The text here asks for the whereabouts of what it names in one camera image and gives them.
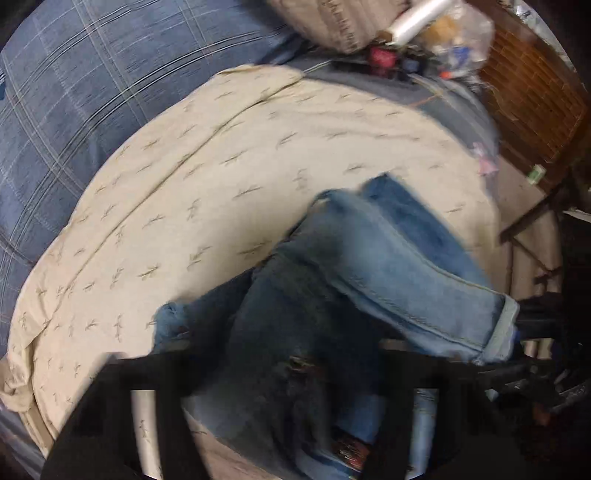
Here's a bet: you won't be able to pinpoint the black battery blue label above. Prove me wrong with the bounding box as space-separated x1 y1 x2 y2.
401 56 429 75

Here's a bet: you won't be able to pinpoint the cream leaf-print sheet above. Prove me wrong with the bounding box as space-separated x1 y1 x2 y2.
1 65 499 453

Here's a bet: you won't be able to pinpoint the dark wooden chair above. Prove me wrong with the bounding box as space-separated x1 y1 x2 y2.
500 182 562 300

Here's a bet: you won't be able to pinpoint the white rolled paper tube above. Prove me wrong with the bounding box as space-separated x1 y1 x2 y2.
385 0 455 47

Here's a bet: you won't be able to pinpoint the blue denim jeans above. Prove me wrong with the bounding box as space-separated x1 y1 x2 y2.
153 175 519 479

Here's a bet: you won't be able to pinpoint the beige brown patterned pillow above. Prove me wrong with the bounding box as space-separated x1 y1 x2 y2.
267 0 409 54

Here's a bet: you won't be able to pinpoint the clear plastic bag of items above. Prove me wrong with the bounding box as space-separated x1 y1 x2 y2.
415 1 495 80

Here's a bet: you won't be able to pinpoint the brown woven headboard panel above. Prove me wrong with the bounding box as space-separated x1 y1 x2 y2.
473 1 590 191

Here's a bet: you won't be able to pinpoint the black battery red label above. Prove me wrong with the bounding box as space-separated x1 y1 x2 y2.
368 46 397 71

